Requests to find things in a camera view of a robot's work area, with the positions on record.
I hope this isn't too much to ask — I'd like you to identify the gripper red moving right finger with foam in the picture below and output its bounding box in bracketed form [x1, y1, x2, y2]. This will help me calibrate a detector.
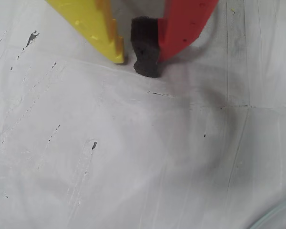
[130, 0, 219, 78]

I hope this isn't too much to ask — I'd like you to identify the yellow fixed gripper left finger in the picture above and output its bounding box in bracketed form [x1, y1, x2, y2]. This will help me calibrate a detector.
[45, 0, 125, 64]

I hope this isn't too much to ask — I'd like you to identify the white table cloth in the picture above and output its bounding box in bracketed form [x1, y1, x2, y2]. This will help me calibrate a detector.
[0, 0, 286, 229]

